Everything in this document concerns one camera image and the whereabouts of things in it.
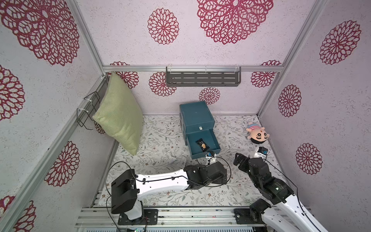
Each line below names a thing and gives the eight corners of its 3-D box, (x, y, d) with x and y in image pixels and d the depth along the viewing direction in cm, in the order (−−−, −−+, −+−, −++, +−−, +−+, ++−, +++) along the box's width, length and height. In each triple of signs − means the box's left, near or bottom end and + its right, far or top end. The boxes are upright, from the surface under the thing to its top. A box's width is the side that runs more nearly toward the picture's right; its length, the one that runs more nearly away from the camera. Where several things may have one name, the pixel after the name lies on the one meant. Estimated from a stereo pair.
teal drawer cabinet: (185, 148, 103) (184, 127, 85) (178, 126, 116) (177, 104, 98) (210, 142, 106) (215, 121, 88) (201, 122, 119) (204, 100, 101)
